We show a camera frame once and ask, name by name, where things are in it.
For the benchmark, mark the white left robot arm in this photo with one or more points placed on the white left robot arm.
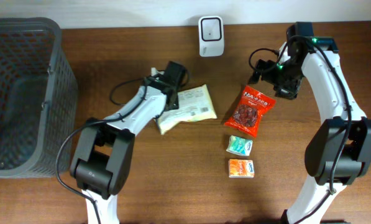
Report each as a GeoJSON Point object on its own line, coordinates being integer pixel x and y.
{"type": "Point", "coordinates": [102, 159]}

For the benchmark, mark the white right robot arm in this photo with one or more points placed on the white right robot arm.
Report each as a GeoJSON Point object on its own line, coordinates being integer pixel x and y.
{"type": "Point", "coordinates": [340, 151]}

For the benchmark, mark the red snack bag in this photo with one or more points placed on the red snack bag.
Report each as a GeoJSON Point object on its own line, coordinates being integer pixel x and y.
{"type": "Point", "coordinates": [247, 115]}

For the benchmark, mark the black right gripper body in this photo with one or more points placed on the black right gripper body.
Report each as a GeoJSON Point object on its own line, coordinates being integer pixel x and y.
{"type": "Point", "coordinates": [287, 90]}

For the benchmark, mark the grey plastic mesh basket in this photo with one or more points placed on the grey plastic mesh basket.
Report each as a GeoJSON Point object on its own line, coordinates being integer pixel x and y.
{"type": "Point", "coordinates": [38, 99]}

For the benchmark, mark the yellow snack bag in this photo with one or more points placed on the yellow snack bag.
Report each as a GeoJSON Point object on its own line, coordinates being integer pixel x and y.
{"type": "Point", "coordinates": [194, 105]}

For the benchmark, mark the orange tissue pack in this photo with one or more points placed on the orange tissue pack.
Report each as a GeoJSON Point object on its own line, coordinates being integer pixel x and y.
{"type": "Point", "coordinates": [241, 168]}

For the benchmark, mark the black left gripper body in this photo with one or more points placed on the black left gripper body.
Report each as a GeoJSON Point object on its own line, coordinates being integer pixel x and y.
{"type": "Point", "coordinates": [173, 97]}

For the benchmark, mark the teal tissue pack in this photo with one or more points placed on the teal tissue pack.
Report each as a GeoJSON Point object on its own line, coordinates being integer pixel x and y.
{"type": "Point", "coordinates": [239, 146]}

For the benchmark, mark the white barcode scanner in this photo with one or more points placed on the white barcode scanner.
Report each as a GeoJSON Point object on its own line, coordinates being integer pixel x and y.
{"type": "Point", "coordinates": [211, 36]}

